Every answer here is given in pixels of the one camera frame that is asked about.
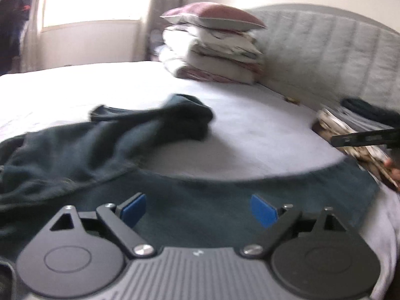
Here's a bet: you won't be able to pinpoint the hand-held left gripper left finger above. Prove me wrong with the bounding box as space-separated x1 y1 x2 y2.
50 193 155 259

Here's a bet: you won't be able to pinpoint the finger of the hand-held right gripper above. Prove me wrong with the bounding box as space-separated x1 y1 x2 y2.
330 127 400 148

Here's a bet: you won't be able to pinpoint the folded floral quilt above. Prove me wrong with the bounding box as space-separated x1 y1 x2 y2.
159 25 266 85

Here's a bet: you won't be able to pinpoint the grey padded headboard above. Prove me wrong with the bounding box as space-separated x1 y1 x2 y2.
242 4 400 122

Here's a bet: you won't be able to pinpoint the bed with grey sheet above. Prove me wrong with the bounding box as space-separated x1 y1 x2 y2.
0 61 400 300

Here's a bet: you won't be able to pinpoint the pink pillow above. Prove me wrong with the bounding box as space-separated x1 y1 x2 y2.
160 2 267 32

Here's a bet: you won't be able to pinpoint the dark blue jeans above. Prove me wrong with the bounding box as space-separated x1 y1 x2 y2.
0 94 381 291

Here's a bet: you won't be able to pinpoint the dark hanging coat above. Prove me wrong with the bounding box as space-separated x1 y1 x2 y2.
0 0 33 69

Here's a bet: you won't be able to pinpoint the grey cloth pile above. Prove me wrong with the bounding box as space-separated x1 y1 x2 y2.
149 29 165 61

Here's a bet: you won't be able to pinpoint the grey patterned curtain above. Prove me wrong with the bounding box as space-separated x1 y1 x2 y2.
19 0 47 72
140 0 188 63

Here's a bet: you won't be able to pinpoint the pale folded cloth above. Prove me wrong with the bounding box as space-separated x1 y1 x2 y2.
322 106 394 132

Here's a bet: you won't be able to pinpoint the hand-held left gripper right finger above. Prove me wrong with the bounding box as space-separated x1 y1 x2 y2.
240 194 347 258

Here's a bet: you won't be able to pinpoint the person's right hand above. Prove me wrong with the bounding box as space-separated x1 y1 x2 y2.
384 159 400 189

